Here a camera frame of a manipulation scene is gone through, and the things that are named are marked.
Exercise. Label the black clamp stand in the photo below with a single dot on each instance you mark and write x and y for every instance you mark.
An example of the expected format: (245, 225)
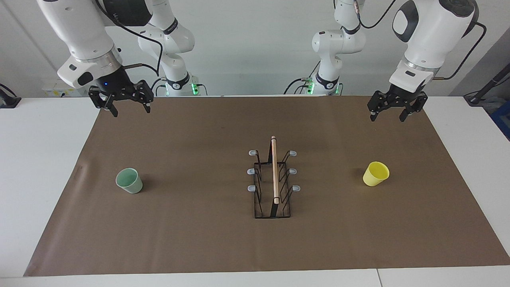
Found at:
(8, 99)

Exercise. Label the yellow plastic cup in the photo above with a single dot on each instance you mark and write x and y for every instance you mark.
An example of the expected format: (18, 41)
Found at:
(375, 174)

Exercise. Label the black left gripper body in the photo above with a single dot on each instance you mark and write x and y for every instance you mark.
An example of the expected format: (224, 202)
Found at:
(400, 97)

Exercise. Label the blue crate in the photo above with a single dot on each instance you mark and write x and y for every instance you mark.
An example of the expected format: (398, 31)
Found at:
(503, 119)

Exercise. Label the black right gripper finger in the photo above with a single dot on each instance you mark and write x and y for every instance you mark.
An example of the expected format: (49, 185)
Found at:
(148, 105)
(113, 109)

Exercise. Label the green plastic cup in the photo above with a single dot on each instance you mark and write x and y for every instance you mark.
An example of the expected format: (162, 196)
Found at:
(129, 181)

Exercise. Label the brown paper table mat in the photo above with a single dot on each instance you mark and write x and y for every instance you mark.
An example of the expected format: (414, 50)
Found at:
(199, 239)

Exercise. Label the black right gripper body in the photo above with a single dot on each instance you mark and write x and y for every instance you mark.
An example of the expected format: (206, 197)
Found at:
(113, 83)

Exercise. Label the white wall socket box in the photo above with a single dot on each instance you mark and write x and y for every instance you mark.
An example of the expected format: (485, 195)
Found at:
(50, 89)

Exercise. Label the black tripod pole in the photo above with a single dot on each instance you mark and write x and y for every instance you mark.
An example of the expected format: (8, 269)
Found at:
(484, 89)

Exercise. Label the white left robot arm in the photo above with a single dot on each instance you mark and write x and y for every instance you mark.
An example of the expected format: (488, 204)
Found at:
(430, 32)

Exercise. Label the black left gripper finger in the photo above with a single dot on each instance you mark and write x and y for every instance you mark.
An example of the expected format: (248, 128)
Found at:
(405, 115)
(373, 113)

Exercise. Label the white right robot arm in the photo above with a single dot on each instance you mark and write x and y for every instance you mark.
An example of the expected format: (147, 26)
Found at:
(79, 28)

